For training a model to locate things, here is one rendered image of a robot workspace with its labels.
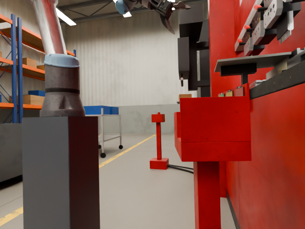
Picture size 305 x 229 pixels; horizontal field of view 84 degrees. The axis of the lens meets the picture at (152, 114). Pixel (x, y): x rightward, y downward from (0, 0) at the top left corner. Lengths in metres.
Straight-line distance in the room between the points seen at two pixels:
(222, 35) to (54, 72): 1.53
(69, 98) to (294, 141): 0.66
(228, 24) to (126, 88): 6.79
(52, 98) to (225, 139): 0.55
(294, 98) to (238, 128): 0.14
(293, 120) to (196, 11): 1.80
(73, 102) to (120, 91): 7.69
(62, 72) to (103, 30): 8.94
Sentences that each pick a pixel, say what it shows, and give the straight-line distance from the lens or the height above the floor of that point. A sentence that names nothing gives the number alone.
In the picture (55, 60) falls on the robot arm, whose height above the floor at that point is 0.97.
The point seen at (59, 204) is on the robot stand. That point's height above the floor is 0.50.
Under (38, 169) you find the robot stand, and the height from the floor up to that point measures 0.61.
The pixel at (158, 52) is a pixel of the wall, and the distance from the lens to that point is 8.27.
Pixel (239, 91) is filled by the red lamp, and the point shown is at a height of 0.82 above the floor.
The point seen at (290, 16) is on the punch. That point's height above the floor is 1.15.
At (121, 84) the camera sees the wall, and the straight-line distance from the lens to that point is 8.38.
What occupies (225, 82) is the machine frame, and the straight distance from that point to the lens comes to 1.74.
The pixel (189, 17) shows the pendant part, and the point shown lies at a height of 1.82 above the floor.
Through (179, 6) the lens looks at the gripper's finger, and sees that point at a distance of 1.08.
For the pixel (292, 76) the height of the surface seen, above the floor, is 0.85.
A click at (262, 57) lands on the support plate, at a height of 0.99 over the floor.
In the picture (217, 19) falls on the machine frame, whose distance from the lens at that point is 1.93.
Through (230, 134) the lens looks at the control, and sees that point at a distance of 0.44.
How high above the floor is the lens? 0.77
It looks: 1 degrees up
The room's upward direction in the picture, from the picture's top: 1 degrees counter-clockwise
